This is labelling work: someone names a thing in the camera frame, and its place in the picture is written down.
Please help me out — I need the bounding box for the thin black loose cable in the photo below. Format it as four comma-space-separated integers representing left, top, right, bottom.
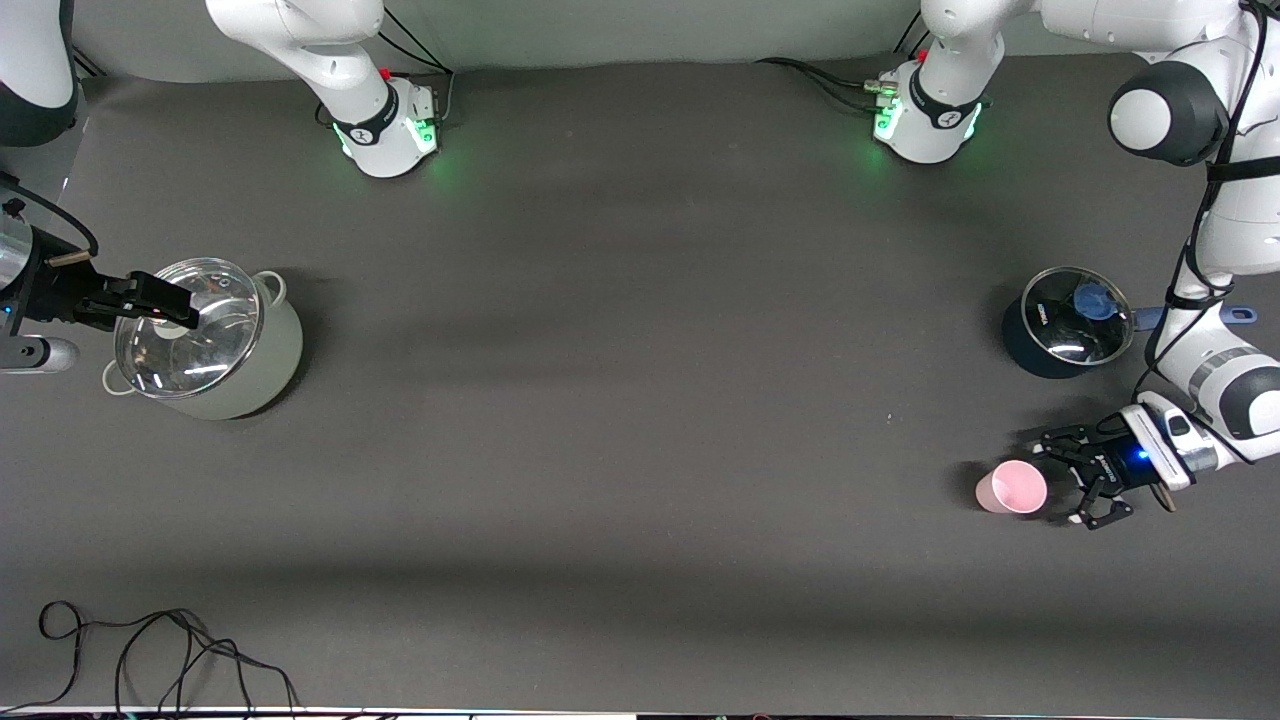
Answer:
0, 600, 91, 713
112, 607, 301, 717

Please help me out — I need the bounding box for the pink plastic cup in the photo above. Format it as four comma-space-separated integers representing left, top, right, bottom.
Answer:
976, 460, 1049, 515

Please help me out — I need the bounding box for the black right arm base cable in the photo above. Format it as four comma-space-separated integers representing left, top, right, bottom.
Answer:
375, 5, 459, 129

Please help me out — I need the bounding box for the glass lid with blue knob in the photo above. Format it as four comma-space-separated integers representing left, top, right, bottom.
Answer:
1020, 265, 1137, 364

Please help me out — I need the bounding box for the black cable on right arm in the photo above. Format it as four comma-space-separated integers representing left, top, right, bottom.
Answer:
0, 175, 99, 258

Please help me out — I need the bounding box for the dark blue saucepan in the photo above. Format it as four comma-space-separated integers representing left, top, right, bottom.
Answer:
1002, 265, 1258, 381

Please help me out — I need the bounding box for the pale green cooking pot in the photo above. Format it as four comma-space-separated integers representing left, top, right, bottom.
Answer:
102, 268, 304, 421

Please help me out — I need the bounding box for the glass lid with metal knob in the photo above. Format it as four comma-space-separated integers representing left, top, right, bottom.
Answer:
114, 258, 263, 399

